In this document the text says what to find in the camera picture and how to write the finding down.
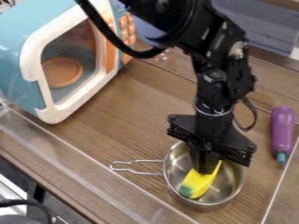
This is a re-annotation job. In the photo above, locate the black cable lower left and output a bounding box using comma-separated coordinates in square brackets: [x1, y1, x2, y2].
[0, 199, 53, 224]

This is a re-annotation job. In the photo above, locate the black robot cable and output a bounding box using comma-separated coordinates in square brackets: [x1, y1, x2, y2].
[73, 0, 259, 132]

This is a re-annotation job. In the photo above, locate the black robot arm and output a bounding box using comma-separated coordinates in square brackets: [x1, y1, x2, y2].
[118, 0, 256, 174]

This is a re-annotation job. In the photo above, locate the blue toy microwave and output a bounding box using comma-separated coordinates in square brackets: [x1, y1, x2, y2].
[0, 0, 132, 124]

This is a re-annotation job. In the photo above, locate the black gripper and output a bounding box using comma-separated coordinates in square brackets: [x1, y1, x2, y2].
[167, 112, 258, 174]

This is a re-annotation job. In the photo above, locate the silver pot with wire handle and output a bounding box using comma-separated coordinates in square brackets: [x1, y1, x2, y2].
[110, 142, 246, 211]

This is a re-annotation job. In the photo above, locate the purple toy eggplant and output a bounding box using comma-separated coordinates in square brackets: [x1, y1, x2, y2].
[271, 105, 296, 165]

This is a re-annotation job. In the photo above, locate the orange microwave turntable plate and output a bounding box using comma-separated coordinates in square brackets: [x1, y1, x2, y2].
[41, 57, 83, 88]

